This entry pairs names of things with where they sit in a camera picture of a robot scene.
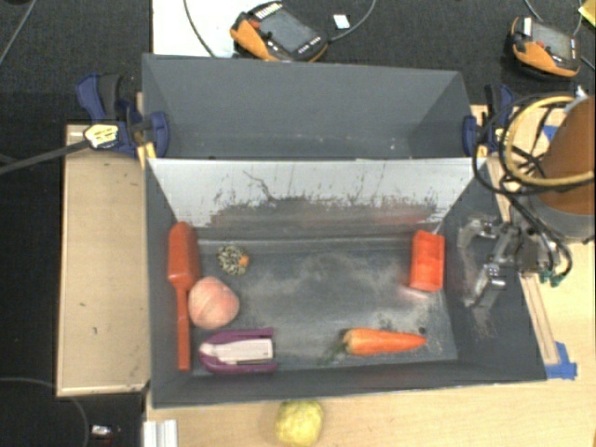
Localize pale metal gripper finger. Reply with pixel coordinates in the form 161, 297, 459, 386
463, 262, 509, 310
457, 216, 503, 269

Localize orange rectangular block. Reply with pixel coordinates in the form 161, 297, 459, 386
408, 229, 446, 293

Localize orange toy carrot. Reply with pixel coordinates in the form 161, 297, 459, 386
318, 327, 428, 366

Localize grey metal bin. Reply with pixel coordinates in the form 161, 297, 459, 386
141, 52, 549, 409

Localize yellow lumpy ball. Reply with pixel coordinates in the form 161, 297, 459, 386
273, 399, 325, 447

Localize small patterned toy turtle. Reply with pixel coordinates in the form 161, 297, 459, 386
216, 244, 251, 278

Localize purple and white stapler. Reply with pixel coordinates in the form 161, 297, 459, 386
197, 327, 279, 375

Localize pink toy peach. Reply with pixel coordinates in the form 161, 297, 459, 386
187, 276, 241, 331

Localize orange plastic scoop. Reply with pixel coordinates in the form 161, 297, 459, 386
167, 221, 202, 373

